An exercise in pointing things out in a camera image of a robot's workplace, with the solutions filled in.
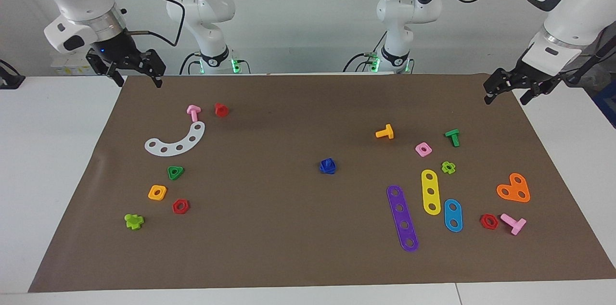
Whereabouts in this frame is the black right base cable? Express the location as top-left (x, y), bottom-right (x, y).
top-left (180, 51), bottom-right (203, 76)

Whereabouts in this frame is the white cardboard box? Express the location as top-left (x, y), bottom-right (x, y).
top-left (51, 52), bottom-right (97, 76)

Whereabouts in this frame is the yellow three-hole strip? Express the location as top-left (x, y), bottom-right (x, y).
top-left (421, 169), bottom-right (441, 216)

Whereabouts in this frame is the black stand pole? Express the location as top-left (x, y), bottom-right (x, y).
top-left (565, 36), bottom-right (616, 87)

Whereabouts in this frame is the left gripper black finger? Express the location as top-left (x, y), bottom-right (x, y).
top-left (520, 81), bottom-right (554, 105)
top-left (484, 68), bottom-right (514, 104)

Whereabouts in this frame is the brown table mat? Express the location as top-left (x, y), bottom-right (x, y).
top-left (28, 73), bottom-right (616, 293)

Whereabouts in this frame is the blue two-hole strip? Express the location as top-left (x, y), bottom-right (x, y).
top-left (443, 199), bottom-right (463, 233)

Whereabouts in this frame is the orange heart-shaped plate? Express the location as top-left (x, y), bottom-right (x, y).
top-left (496, 173), bottom-right (531, 203)

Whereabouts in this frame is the black left base cable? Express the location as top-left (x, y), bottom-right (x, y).
top-left (343, 52), bottom-right (373, 73)

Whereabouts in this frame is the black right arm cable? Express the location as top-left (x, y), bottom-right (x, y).
top-left (126, 0), bottom-right (186, 48)

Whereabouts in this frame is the blue crate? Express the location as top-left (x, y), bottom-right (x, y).
top-left (594, 81), bottom-right (616, 128)

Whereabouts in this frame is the purple four-hole strip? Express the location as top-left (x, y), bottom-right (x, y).
top-left (386, 185), bottom-right (419, 253)

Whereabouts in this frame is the white curved holed plate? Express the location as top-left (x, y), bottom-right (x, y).
top-left (144, 121), bottom-right (206, 157)

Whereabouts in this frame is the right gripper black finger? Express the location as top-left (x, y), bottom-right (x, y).
top-left (140, 49), bottom-right (167, 88)
top-left (87, 50), bottom-right (125, 87)

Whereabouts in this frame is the black clamp device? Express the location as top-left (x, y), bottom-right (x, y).
top-left (0, 60), bottom-right (26, 90)

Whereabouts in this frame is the black base cable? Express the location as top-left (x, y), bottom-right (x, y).
top-left (343, 52), bottom-right (373, 73)
top-left (180, 51), bottom-right (203, 76)

